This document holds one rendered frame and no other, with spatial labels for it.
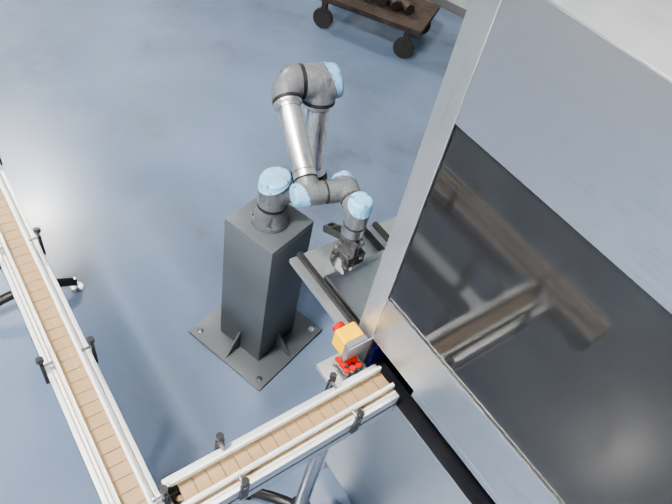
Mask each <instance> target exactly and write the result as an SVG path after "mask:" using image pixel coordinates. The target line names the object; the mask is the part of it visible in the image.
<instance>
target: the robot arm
mask: <svg viewBox="0 0 672 504"><path fill-rule="evenodd" d="M343 91H344V84H343V77H342V74H341V71H340V69H339V67H338V66H337V64H335V63H333V62H319V63H293V64H289V65H287V66H285V67H284V68H283V69H281V71H280V72H279V73H278V74H277V76H276V78H275V80H274V82H273V86H272V91H271V98H272V104H273V108H274V110H276V111H277V112H278V116H279V120H280V124H281V128H282V133H283V137H284V141H285V145H286V149H287V153H288V158H289V162H290V166H291V170H292V172H289V171H288V170H287V169H285V168H283V169H282V167H271V168H268V169H266V170H265V171H263V172H262V174H261V175H260V178H259V182H258V194H257V203H256V205H255V206H254V208H253V210H252V212H251V223H252V225H253V226H254V227H255V228H256V229H257V230H259V231H261V232H263V233H267V234H276V233H280V232H282V231H284V230H285V229H286V228H287V227H288V225H289V221H290V215H289V212H288V208H287V204H288V203H292V204H293V206H295V207H310V206H316V205H323V204H332V203H339V202H340V203H341V205H342V207H343V209H344V211H345V216H344V220H343V224H342V226H341V225H339V224H336V223H334V222H331V223H329V224H326V225H323V232H325V233H327V234H329V235H331V236H333V237H335V238H337V239H340V240H338V241H339V242H338V243H336V244H335V245H334V247H333V250H332V251H331V254H330V256H329V259H330V262H331V264H332V267H333V269H334V270H335V271H336V270H337V271H338V272H339V273H341V274H342V275H343V274H344V271H343V269H342V267H343V268H344V269H345V270H346V269H348V270H349V271H352V269H353V268H352V266H355V265H357V264H359V263H362V262H363V259H364V256H365V251H364V250H363V249H362V248H361V247H362V246H364V245H365V242H364V240H363V239H362V237H363V236H364V233H365V229H366V227H367V224H368V220H369V217H370V215H371V213H372V207H373V199H372V197H371V196H369V195H368V194H367V193H365V192H361V190H360V188H359V186H358V182H357V180H356V179H355V178H354V176H353V175H352V173H351V172H349V171H346V170H343V171H340V172H338V173H335V174H334V175H333V177H332V179H330V175H329V172H328V170H327V169H326V167H325V166H324V165H323V159H324V151H325V143H326V136H327V128H328V120H329V112H330V109H331V108H333V107H334V105H335V100H336V98H340V97H342V95H343ZM302 103H303V105H304V106H305V112H304V119H303V115H302V111H301V107H300V106H301V104H302ZM362 257H363V258H362Z"/></svg>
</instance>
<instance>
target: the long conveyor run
mask: <svg viewBox="0 0 672 504"><path fill-rule="evenodd" d="M1 165H3V164H2V161H1V157H0V269H2V271H3V273H4V276H5V278H6V280H7V283H8V285H9V288H10V290H11V292H12V295H13V297H14V299H15V302H16V304H17V306H18V309H19V311H20V313H21V316H22V318H23V320H24V323H25V325H26V327H27V330H28V332H29V334H30V337H31V339H32V341H33V344H34V346H35V349H36V351H37V353H38V357H36V358H35V363H36V364H37V365H39V368H40V369H41V372H42V374H43V377H44V379H45V382H46V384H49V383H50V384H51V386H52V388H53V391H54V393H55V395H56V398H57V400H58V402H59V405H60V407H61V410H62V412H63V414H64V417H65V419H66V421H67V424H68V426H69V428H70V431H71V433H72V435H73V438H74V440H75V442H76V445H77V447H78V449H79V452H80V454H81V456H82V459H83V461H84V463H85V466H86V468H87V471H88V473H89V475H90V478H91V480H92V482H93V485H94V487H95V489H96V492H97V494H98V496H99V499H100V501H101V503H102V504H169V501H168V494H167V492H168V486H167V485H165V484H164V485H161V486H160V487H159V490H158V488H157V486H156V484H155V482H154V480H153V478H152V476H151V474H150V472H149V470H148V468H147V466H146V463H145V461H144V459H143V457H142V455H141V453H140V451H139V449H138V447H137V445H136V443H135V441H134V439H133V437H132V435H131V432H130V430H129V428H128V426H127V424H126V422H125V420H124V418H123V416H122V414H121V412H120V410H119V408H118V406H117V403H116V401H115V399H114V397H113V395H112V393H111V391H110V389H109V387H108V385H107V383H106V381H105V379H104V377H103V375H102V372H101V370H100V368H99V366H98V364H97V363H98V362H99V361H98V357H97V353H96V349H95V345H94V342H95V339H94V337H93V336H88V337H87V339H85V337H84V335H83V333H82V331H81V329H80V327H79V325H78V323H77V321H76V319H75V317H74V315H73V312H72V310H71V308H70V306H69V304H68V302H67V300H66V298H65V296H64V294H63V292H62V290H61V288H60V286H59V284H58V281H57V279H56V277H55V275H54V273H53V271H52V269H51V267H50V265H49V263H48V261H47V259H46V257H45V255H46V252H45V248H44V245H43V241H42V238H41V235H40V232H41V229H40V227H34V228H33V230H32V228H31V226H30V224H29V221H28V219H27V217H26V215H25V213H24V211H23V209H22V207H21V205H20V203H19V201H18V199H17V197H16V195H15V193H14V190H13V188H12V186H11V184H10V182H9V180H8V178H7V176H6V174H5V172H4V170H3V168H2V166H1ZM34 233H35V234H36V236H35V234H34ZM37 239H38V240H37ZM87 343H88V344H89V346H88V344H87Z"/></svg>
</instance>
